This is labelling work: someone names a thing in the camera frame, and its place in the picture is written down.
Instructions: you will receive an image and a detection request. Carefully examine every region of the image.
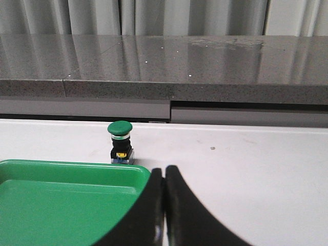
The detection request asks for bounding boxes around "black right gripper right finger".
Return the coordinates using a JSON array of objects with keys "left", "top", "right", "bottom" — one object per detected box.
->
[{"left": 165, "top": 166, "right": 249, "bottom": 245}]

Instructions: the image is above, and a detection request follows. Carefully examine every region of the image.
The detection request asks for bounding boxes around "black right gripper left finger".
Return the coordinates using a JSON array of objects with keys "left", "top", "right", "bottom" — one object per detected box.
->
[{"left": 94, "top": 168, "right": 164, "bottom": 245}]

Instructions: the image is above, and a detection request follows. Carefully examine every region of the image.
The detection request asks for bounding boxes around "green mushroom push button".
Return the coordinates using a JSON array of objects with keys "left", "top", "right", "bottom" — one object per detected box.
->
[{"left": 107, "top": 120, "right": 134, "bottom": 165}]

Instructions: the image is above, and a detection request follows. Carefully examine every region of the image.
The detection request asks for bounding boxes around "green plastic tray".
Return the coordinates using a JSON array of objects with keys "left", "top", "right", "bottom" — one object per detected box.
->
[{"left": 1, "top": 160, "right": 150, "bottom": 245}]

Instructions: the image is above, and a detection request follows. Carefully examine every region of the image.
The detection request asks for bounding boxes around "grey granite counter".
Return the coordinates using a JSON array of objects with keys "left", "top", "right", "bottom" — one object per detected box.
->
[{"left": 1, "top": 34, "right": 327, "bottom": 128}]

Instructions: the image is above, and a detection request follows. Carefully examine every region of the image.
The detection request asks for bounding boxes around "white pleated curtain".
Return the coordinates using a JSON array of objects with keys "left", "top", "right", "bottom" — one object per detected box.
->
[{"left": 1, "top": 1, "right": 327, "bottom": 36}]

